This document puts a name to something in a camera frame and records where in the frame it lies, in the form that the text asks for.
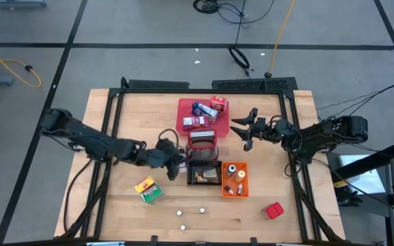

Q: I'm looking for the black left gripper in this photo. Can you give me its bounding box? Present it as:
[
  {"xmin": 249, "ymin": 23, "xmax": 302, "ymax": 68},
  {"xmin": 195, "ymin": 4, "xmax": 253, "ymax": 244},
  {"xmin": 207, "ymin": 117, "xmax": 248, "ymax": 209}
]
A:
[{"xmin": 150, "ymin": 139, "xmax": 187, "ymax": 182}]

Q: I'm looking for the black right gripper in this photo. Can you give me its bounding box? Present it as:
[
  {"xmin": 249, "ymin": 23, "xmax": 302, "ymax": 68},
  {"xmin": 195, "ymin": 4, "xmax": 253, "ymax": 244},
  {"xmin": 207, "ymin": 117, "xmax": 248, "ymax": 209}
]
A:
[{"xmin": 230, "ymin": 107, "xmax": 285, "ymax": 152}]

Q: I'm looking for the brown foil packet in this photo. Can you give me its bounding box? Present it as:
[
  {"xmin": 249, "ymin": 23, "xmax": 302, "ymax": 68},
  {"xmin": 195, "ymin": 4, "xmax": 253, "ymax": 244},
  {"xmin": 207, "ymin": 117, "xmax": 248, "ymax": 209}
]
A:
[{"xmin": 201, "ymin": 167, "xmax": 219, "ymax": 180}]

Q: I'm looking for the yellow Corn Pops cereal box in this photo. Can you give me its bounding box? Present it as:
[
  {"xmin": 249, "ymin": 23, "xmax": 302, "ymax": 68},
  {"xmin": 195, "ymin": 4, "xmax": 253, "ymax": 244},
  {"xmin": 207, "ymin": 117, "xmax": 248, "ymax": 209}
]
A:
[{"xmin": 134, "ymin": 174, "xmax": 156, "ymax": 194}]

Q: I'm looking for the red Froot Loops cereal box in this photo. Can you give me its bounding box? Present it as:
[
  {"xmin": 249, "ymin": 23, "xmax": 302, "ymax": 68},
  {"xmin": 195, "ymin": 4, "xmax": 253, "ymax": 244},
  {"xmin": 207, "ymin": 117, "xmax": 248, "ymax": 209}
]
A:
[{"xmin": 209, "ymin": 95, "xmax": 228, "ymax": 115}]

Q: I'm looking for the green Apple Jacks cereal box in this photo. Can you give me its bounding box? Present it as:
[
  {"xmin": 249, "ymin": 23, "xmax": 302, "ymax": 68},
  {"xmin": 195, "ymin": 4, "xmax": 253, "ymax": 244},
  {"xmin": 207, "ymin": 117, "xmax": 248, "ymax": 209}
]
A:
[{"xmin": 139, "ymin": 184, "xmax": 166, "ymax": 206}]

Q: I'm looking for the magenta mini cereal box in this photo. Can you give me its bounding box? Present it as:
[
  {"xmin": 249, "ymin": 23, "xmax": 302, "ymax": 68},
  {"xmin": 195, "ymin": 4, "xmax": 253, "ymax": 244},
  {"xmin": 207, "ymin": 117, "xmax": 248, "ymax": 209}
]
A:
[{"xmin": 182, "ymin": 115, "xmax": 209, "ymax": 132}]

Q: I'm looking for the blue mini cereal box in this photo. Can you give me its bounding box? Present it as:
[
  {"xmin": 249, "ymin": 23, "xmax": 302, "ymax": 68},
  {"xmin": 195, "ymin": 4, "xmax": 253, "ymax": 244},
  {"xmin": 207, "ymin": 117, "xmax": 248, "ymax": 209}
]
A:
[{"xmin": 191, "ymin": 101, "xmax": 220, "ymax": 124}]

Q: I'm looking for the smoked paprika tin red lid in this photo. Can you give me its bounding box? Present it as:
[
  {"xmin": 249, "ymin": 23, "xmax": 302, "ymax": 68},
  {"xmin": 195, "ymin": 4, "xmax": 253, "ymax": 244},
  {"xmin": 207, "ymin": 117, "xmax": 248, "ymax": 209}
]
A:
[{"xmin": 261, "ymin": 202, "xmax": 285, "ymax": 221}]

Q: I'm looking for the black plastic basket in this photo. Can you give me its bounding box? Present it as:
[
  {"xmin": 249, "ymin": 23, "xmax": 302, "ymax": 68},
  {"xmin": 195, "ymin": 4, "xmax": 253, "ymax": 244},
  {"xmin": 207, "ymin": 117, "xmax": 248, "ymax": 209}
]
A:
[{"xmin": 186, "ymin": 159, "xmax": 224, "ymax": 187}]

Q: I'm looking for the black perforated panel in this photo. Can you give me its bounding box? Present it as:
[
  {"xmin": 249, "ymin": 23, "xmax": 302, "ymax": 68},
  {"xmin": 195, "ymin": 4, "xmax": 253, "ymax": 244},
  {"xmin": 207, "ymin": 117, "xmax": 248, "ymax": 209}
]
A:
[{"xmin": 211, "ymin": 76, "xmax": 299, "ymax": 93}]

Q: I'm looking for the pink plastic tray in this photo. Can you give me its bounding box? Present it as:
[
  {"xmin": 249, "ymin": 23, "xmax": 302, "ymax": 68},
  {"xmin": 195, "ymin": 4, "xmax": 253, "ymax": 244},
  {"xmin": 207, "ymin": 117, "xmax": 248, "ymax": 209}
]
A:
[{"xmin": 175, "ymin": 98, "xmax": 231, "ymax": 139}]

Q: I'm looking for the orange plastic basket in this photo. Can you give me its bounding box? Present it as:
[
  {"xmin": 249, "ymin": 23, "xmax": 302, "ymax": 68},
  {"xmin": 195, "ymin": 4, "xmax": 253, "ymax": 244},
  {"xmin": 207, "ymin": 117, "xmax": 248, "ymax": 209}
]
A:
[{"xmin": 221, "ymin": 161, "xmax": 250, "ymax": 199}]

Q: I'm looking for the black flat panel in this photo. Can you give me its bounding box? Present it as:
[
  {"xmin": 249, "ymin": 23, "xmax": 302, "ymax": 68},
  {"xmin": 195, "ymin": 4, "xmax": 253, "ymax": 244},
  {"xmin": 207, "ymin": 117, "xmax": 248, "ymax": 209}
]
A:
[{"xmin": 127, "ymin": 79, "xmax": 191, "ymax": 91}]

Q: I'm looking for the white box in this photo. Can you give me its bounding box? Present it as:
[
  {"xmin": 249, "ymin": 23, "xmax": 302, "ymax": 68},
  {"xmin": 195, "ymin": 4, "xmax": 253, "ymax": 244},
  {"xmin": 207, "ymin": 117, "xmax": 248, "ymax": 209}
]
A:
[{"xmin": 337, "ymin": 154, "xmax": 386, "ymax": 196}]

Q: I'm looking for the black metal beam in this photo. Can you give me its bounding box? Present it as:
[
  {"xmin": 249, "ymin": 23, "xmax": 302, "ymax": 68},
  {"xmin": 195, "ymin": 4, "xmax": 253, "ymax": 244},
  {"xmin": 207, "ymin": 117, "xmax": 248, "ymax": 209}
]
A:
[{"xmin": 330, "ymin": 141, "xmax": 394, "ymax": 182}]

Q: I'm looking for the steel box grater red handle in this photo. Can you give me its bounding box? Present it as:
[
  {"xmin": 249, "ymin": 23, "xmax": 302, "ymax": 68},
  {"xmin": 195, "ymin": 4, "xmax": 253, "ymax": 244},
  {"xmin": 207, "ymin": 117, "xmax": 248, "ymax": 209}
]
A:
[{"xmin": 185, "ymin": 128, "xmax": 220, "ymax": 163}]

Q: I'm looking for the black metal table frame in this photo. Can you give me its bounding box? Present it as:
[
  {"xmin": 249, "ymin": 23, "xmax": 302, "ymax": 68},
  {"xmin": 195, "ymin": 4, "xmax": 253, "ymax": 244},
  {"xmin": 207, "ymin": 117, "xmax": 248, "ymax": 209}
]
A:
[{"xmin": 60, "ymin": 77, "xmax": 347, "ymax": 244}]

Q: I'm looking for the black coiled cable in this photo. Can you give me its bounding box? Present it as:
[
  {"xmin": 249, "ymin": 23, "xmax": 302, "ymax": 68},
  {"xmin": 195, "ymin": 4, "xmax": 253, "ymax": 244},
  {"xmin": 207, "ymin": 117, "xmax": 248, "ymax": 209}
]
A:
[{"xmin": 227, "ymin": 45, "xmax": 253, "ymax": 78}]

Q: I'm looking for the yellow hanging cable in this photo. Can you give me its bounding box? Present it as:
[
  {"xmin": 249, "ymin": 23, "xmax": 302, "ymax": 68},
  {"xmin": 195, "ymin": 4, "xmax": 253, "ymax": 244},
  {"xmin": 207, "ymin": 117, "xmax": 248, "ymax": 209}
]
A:
[{"xmin": 267, "ymin": 0, "xmax": 296, "ymax": 79}]

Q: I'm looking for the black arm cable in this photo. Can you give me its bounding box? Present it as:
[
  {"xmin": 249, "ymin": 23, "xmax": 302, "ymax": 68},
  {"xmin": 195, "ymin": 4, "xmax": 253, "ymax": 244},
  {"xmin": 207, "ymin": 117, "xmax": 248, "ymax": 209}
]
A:
[{"xmin": 62, "ymin": 158, "xmax": 94, "ymax": 234}]

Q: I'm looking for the black floor cable bundle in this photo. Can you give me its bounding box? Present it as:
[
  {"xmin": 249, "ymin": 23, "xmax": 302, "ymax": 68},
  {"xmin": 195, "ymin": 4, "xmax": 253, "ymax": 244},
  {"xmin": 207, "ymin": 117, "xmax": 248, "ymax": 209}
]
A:
[{"xmin": 192, "ymin": 0, "xmax": 277, "ymax": 25}]

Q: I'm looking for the yellow floor cable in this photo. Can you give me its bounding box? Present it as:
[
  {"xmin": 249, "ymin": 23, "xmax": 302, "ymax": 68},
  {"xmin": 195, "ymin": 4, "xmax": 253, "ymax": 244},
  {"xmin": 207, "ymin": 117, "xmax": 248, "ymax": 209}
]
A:
[{"xmin": 0, "ymin": 35, "xmax": 43, "ymax": 89}]

